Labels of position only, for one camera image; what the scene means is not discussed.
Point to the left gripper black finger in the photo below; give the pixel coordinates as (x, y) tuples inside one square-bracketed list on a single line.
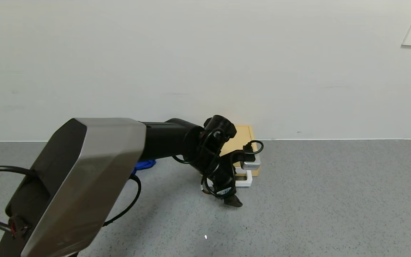
[(234, 201)]

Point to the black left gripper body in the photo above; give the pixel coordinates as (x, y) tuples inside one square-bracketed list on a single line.
[(224, 192)]

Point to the left robot arm silver black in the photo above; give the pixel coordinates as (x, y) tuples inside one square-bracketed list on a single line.
[(91, 171)]

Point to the yellow drawer cabinet housing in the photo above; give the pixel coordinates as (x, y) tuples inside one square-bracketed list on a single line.
[(242, 135)]

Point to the blue rolled cloth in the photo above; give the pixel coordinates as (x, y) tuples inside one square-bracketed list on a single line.
[(144, 164)]

